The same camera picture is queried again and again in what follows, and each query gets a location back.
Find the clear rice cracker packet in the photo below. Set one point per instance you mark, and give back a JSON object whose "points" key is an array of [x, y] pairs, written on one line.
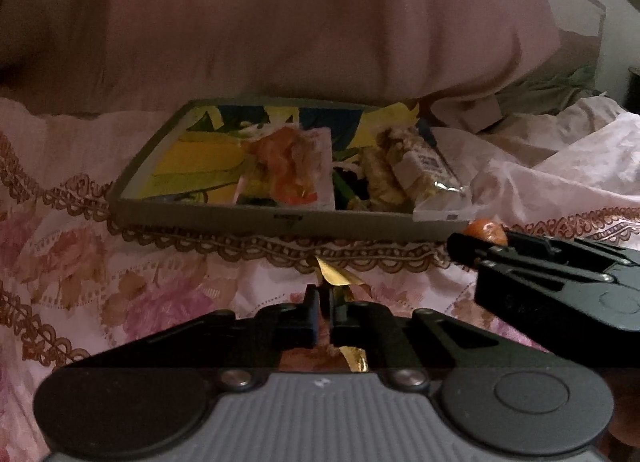
{"points": [[415, 167]]}

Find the small tangerine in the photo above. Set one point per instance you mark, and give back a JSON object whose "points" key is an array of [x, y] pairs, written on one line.
{"points": [[487, 231]]}

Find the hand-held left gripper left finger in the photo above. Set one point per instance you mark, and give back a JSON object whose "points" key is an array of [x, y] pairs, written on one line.
{"points": [[311, 317]]}

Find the large pink pillow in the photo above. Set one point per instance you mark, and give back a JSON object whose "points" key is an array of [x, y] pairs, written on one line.
{"points": [[275, 17]]}

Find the orange snack packet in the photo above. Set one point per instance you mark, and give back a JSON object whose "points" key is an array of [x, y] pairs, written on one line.
{"points": [[285, 162]]}

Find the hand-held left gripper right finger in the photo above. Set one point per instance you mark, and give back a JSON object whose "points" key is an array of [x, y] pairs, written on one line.
{"points": [[341, 317]]}

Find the floral bed sheet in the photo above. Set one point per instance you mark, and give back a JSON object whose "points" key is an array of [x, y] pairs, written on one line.
{"points": [[125, 282]]}

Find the dark nightstand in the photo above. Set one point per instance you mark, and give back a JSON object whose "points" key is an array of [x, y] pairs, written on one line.
{"points": [[634, 87]]}

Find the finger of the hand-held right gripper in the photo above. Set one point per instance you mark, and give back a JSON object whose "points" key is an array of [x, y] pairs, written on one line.
{"points": [[545, 272], [470, 249]]}

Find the gold foil wrapper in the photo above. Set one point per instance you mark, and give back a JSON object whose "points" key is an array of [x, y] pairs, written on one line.
{"points": [[336, 277]]}

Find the cardboard box with colourful lining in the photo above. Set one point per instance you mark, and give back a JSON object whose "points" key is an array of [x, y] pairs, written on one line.
{"points": [[210, 217]]}

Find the small cardboard piece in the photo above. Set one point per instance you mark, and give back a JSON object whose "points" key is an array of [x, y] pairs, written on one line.
{"points": [[472, 115]]}

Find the green cloth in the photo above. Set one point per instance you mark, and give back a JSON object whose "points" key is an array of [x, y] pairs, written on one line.
{"points": [[555, 87]]}

